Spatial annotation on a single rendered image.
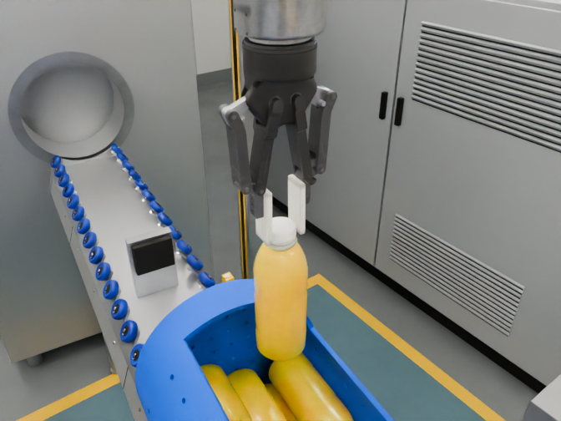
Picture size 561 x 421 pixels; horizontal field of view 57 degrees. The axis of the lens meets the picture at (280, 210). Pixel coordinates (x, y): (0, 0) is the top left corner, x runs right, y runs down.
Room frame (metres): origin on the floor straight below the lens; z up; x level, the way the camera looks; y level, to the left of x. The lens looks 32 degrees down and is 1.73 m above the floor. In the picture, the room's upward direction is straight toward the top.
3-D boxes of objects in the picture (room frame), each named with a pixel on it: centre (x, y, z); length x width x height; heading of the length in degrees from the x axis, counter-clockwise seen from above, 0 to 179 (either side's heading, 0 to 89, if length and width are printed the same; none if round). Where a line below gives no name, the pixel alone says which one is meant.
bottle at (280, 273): (0.52, 0.00, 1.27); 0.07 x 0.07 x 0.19
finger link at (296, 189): (0.53, -0.02, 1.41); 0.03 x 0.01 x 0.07; 29
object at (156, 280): (0.94, 0.29, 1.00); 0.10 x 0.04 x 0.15; 119
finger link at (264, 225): (0.51, 0.02, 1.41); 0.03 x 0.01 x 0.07; 29
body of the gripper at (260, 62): (0.53, 0.00, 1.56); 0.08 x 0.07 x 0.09; 119
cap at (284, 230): (0.52, 0.00, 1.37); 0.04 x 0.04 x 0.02
